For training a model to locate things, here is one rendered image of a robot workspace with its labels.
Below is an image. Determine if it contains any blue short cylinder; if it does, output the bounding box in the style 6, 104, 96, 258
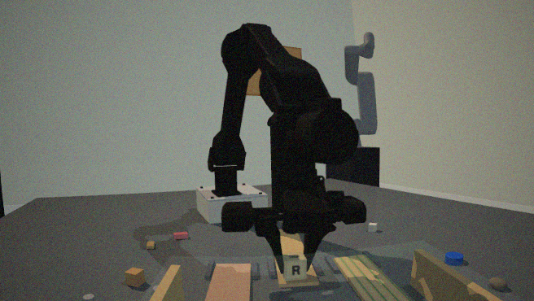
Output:
446, 251, 463, 263

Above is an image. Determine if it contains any small pink block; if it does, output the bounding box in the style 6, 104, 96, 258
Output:
174, 232, 188, 239

